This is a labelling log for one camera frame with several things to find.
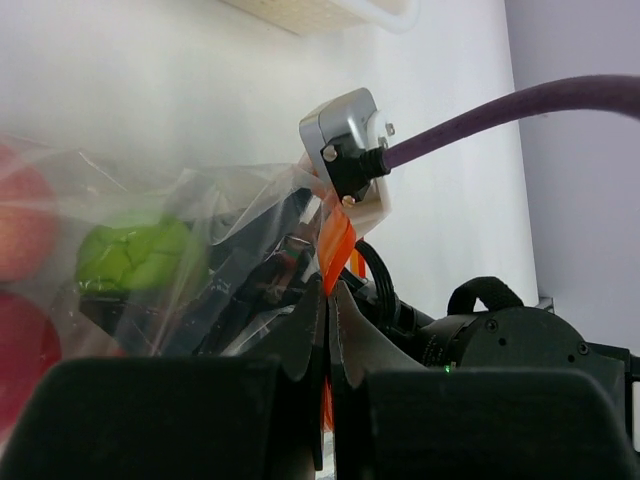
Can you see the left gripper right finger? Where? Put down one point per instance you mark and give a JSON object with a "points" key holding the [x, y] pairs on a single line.
{"points": [[379, 419]]}

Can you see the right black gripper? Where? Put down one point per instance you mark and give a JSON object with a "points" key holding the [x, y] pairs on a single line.
{"points": [[260, 260]]}

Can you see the pink fake peach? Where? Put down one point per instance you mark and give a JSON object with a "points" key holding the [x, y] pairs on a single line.
{"points": [[29, 223]]}

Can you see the red fake apple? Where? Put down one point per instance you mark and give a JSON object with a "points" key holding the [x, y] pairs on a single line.
{"points": [[30, 346]]}

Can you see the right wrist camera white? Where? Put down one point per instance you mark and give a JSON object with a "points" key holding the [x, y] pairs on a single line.
{"points": [[344, 139]]}

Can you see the clear zip top bag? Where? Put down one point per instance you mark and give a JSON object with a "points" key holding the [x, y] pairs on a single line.
{"points": [[89, 190]]}

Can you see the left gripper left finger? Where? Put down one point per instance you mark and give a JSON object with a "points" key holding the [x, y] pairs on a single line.
{"points": [[270, 409]]}

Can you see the light green fake vegetable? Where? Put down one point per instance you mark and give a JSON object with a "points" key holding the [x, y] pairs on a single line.
{"points": [[141, 251]]}

